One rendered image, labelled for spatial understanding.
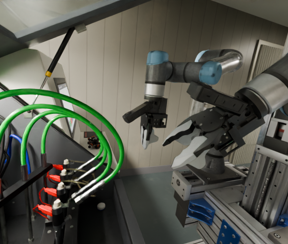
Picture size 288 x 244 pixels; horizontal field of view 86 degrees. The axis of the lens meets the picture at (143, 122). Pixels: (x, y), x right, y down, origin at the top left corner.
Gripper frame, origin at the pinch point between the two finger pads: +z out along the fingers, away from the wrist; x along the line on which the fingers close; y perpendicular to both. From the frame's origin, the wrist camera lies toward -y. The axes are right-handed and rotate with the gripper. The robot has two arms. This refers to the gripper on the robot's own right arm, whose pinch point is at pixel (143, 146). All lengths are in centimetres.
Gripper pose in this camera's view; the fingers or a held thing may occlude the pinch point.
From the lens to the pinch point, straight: 62.6
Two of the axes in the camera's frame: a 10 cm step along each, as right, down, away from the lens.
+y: 9.3, 0.0, 3.6
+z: -0.9, 9.7, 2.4
